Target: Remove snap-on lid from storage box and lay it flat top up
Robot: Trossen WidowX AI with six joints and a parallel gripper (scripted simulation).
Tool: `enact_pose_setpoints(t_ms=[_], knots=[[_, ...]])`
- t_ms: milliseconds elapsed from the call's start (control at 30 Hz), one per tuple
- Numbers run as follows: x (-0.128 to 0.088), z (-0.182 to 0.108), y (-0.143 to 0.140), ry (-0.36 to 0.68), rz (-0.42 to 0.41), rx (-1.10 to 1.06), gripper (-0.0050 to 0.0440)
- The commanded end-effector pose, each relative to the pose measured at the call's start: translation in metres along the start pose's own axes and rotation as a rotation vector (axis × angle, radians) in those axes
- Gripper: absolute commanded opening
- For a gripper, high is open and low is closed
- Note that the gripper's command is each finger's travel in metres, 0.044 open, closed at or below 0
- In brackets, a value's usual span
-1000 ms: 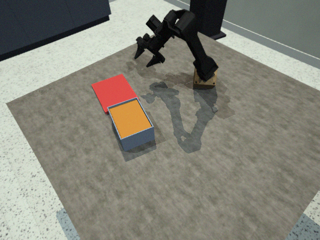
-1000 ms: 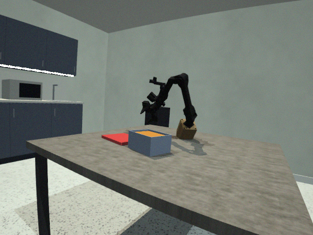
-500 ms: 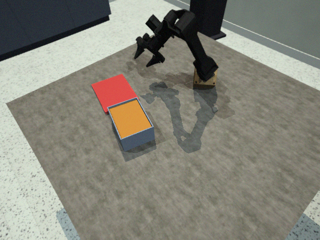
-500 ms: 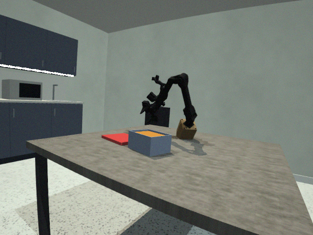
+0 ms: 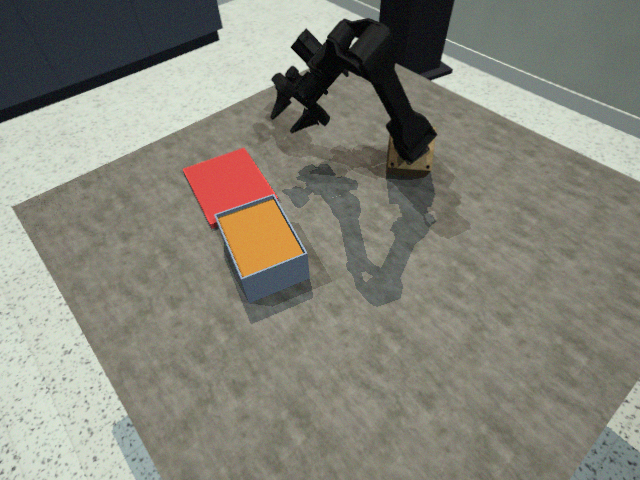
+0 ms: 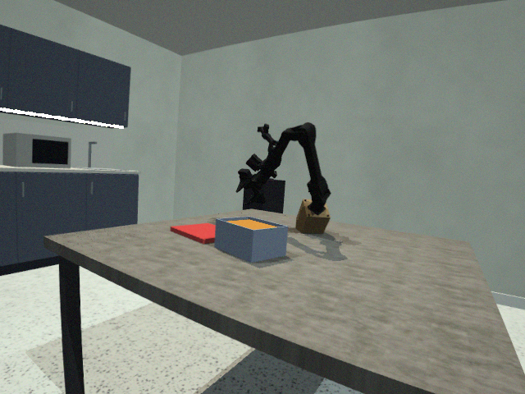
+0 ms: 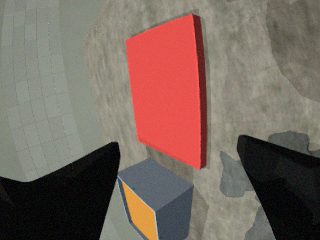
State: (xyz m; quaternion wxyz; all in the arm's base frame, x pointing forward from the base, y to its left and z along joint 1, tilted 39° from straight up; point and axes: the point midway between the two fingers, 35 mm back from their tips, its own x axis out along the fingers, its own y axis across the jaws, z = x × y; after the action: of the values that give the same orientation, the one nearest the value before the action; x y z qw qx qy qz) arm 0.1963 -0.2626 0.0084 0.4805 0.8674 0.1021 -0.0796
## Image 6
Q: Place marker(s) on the red lid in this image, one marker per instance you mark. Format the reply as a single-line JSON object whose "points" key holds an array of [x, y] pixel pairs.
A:
{"points": [[203, 233]]}

